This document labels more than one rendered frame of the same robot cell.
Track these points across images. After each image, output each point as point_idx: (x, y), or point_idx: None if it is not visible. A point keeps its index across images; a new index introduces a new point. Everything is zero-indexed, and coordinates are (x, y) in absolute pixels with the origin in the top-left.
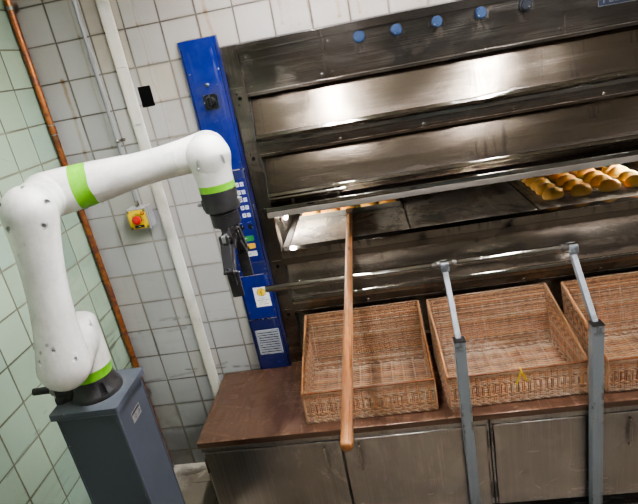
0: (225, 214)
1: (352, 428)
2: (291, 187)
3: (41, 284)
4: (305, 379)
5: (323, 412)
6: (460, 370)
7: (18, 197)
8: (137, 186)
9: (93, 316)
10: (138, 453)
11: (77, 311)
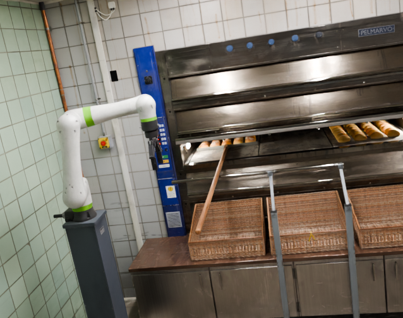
0: (151, 131)
1: (201, 226)
2: (190, 128)
3: (70, 156)
4: (191, 236)
5: (200, 254)
6: (274, 228)
7: (66, 118)
8: (112, 118)
9: (86, 179)
10: (102, 250)
11: None
